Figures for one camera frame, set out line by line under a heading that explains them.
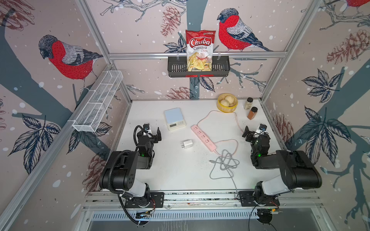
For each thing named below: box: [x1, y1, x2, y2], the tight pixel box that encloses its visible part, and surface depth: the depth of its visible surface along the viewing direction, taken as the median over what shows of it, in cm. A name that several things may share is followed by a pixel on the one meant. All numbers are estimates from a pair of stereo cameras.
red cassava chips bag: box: [185, 29, 216, 72], surface depth 87 cm
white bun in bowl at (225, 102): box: [220, 99, 230, 107], surface depth 113 cm
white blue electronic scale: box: [163, 107, 187, 131], surface depth 109 cm
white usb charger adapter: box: [181, 139, 194, 149], surface depth 92 cm
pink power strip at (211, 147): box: [190, 124, 217, 153], surface depth 97 cm
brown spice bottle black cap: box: [247, 106, 259, 121], surface depth 106 cm
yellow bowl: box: [216, 92, 238, 113], surface depth 114 cm
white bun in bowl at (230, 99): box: [224, 95, 235, 105], surface depth 116 cm
